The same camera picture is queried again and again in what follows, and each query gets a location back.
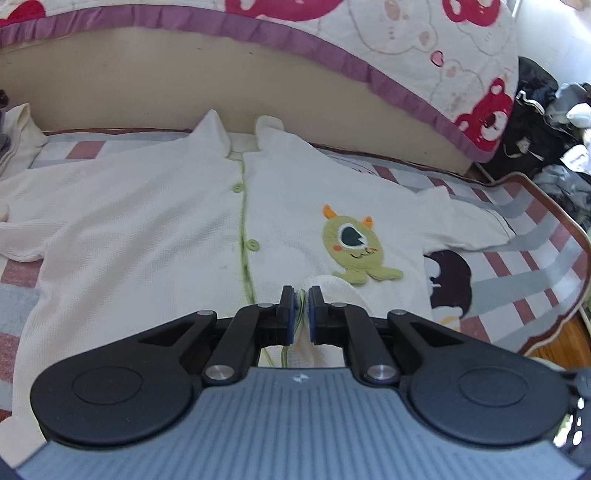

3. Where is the beige bed headboard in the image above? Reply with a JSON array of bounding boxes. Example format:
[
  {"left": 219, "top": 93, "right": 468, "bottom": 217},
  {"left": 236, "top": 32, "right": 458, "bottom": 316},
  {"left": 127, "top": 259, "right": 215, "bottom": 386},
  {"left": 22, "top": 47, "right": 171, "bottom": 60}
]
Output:
[{"left": 0, "top": 37, "right": 476, "bottom": 176}]

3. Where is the pile of dark clothes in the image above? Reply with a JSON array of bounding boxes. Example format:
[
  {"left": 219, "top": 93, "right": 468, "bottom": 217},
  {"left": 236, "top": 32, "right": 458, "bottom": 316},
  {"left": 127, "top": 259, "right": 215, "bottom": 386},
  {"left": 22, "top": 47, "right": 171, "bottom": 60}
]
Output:
[{"left": 489, "top": 55, "right": 591, "bottom": 217}]

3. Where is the bear print quilt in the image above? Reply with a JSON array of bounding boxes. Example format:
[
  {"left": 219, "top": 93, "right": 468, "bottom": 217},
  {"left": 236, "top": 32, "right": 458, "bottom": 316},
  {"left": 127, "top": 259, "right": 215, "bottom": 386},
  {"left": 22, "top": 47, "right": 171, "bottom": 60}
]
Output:
[{"left": 0, "top": 0, "right": 520, "bottom": 164}]

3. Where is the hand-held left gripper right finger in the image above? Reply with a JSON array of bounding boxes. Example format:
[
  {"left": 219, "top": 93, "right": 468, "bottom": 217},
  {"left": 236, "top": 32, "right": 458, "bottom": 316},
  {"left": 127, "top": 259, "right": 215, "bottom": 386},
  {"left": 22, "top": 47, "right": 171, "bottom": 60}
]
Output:
[{"left": 307, "top": 285, "right": 465, "bottom": 387}]

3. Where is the cream folded garment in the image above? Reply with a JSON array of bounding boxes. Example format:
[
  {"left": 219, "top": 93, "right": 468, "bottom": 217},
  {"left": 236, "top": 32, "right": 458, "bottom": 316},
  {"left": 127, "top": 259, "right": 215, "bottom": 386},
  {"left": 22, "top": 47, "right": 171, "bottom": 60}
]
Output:
[{"left": 0, "top": 104, "right": 49, "bottom": 174}]

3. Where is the white shirt with green monster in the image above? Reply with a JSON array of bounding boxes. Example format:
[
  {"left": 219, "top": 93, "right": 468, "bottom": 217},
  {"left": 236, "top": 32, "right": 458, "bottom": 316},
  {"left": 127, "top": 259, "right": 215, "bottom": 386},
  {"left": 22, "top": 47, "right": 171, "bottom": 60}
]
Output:
[{"left": 0, "top": 108, "right": 515, "bottom": 455}]

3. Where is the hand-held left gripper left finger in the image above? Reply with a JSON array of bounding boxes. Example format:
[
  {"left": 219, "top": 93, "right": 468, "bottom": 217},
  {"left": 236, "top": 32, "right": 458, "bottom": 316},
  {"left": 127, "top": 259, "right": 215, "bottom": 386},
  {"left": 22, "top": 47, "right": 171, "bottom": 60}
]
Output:
[{"left": 137, "top": 285, "right": 297, "bottom": 387}]

